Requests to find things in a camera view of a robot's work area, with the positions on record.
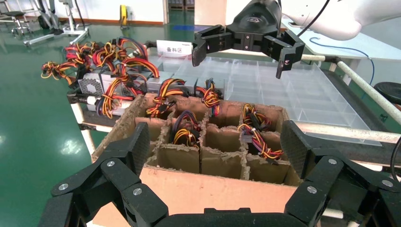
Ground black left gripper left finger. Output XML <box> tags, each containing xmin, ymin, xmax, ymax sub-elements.
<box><xmin>37</xmin><ymin>121</ymin><xmax>170</xmax><ymax>227</ymax></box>

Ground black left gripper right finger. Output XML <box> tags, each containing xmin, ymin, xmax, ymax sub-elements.
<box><xmin>280</xmin><ymin>120</ymin><xmax>401</xmax><ymax>227</ymax></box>

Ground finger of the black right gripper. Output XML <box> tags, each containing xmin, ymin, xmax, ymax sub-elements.
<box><xmin>192</xmin><ymin>25</ymin><xmax>234</xmax><ymax>67</ymax></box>
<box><xmin>263</xmin><ymin>29</ymin><xmax>306</xmax><ymax>79</ymax></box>

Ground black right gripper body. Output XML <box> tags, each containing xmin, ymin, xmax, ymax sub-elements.
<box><xmin>225</xmin><ymin>0</ymin><xmax>282</xmax><ymax>52</ymax></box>

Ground white label sign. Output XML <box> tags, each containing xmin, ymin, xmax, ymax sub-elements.
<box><xmin>156</xmin><ymin>40</ymin><xmax>192</xmax><ymax>59</ymax></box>

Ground clear plastic divided tray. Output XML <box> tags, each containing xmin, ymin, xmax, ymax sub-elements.
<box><xmin>138</xmin><ymin>54</ymin><xmax>383</xmax><ymax>146</ymax></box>

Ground plain silver power supply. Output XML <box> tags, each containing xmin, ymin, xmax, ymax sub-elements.
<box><xmin>145</xmin><ymin>73</ymin><xmax>174</xmax><ymax>93</ymax></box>

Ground grey power supply units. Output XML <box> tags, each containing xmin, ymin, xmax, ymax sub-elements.
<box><xmin>67</xmin><ymin>41</ymin><xmax>401</xmax><ymax>157</ymax></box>

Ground cardboard box with dividers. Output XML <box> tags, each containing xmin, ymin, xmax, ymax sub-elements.
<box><xmin>91</xmin><ymin>93</ymin><xmax>303</xmax><ymax>227</ymax></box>

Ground white table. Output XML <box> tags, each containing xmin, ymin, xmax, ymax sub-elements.
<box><xmin>280</xmin><ymin>17</ymin><xmax>401</xmax><ymax>61</ymax></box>

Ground power supply with honeycomb grille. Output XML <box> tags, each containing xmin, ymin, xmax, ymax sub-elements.
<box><xmin>77</xmin><ymin>71</ymin><xmax>135</xmax><ymax>120</ymax></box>

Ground black round stool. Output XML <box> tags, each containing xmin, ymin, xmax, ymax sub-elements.
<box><xmin>374</xmin><ymin>82</ymin><xmax>401</xmax><ymax>105</ymax></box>

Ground white metal equipment stand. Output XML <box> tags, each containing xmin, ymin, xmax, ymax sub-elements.
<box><xmin>23</xmin><ymin>0</ymin><xmax>90</xmax><ymax>47</ymax></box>

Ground black seat chair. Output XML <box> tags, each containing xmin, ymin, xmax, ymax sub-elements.
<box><xmin>0</xmin><ymin>11</ymin><xmax>32</xmax><ymax>35</ymax></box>

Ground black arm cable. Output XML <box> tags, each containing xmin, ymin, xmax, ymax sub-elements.
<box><xmin>296</xmin><ymin>0</ymin><xmax>332</xmax><ymax>37</ymax></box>

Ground power supply with wire harness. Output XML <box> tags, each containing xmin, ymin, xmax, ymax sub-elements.
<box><xmin>237</xmin><ymin>123</ymin><xmax>284</xmax><ymax>165</ymax></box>
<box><xmin>188</xmin><ymin>78</ymin><xmax>226</xmax><ymax>117</ymax></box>
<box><xmin>91</xmin><ymin>41</ymin><xmax>123</xmax><ymax>68</ymax></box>
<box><xmin>145</xmin><ymin>78</ymin><xmax>186</xmax><ymax>118</ymax></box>
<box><xmin>41</xmin><ymin>42</ymin><xmax>95</xmax><ymax>87</ymax></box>
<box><xmin>170</xmin><ymin>110</ymin><xmax>201</xmax><ymax>148</ymax></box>
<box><xmin>242</xmin><ymin>103</ymin><xmax>271</xmax><ymax>131</ymax></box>

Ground black cable loop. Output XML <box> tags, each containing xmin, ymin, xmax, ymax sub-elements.
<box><xmin>390</xmin><ymin>139</ymin><xmax>401</xmax><ymax>184</ymax></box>

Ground power supply with thick red wires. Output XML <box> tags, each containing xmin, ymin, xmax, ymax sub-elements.
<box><xmin>105</xmin><ymin>57</ymin><xmax>160</xmax><ymax>98</ymax></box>

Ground blue cable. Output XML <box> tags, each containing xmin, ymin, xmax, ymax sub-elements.
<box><xmin>309</xmin><ymin>37</ymin><xmax>375</xmax><ymax>87</ymax></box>

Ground yellow hose reel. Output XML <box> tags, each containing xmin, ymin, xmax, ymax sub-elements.
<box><xmin>119</xmin><ymin>4</ymin><xmax>128</xmax><ymax>27</ymax></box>

